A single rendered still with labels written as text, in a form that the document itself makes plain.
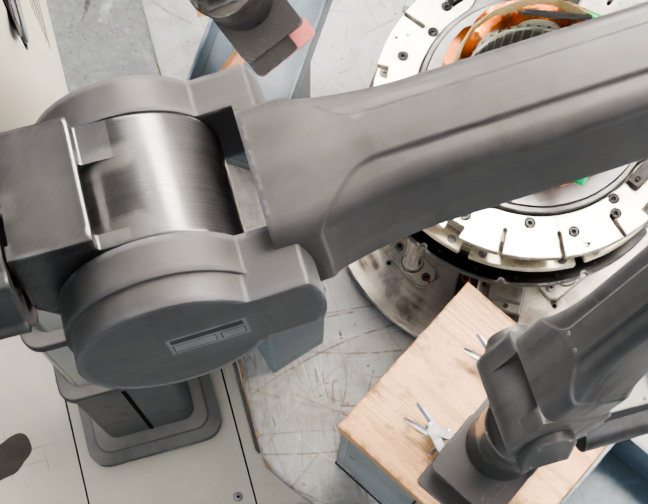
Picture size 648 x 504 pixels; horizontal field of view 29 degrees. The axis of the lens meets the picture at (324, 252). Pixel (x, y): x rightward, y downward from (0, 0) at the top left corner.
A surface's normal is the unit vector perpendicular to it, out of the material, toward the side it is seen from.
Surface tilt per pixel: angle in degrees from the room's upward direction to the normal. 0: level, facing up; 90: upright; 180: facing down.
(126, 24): 0
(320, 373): 0
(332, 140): 11
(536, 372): 63
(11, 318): 76
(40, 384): 0
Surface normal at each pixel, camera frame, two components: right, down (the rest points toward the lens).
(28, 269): 0.27, 0.87
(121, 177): -0.08, -0.42
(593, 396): 0.32, 0.71
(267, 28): -0.13, 0.07
